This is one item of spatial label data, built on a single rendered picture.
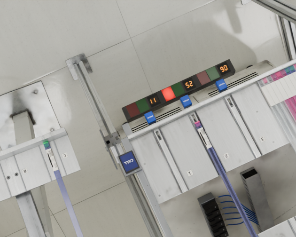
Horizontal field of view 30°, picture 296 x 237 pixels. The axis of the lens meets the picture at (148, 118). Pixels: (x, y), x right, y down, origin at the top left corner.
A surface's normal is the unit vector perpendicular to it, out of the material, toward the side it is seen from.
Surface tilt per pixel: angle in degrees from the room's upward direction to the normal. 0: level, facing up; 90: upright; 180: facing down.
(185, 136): 43
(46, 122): 0
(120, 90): 0
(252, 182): 0
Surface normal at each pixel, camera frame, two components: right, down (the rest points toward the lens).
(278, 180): 0.26, 0.41
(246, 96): -0.04, -0.25
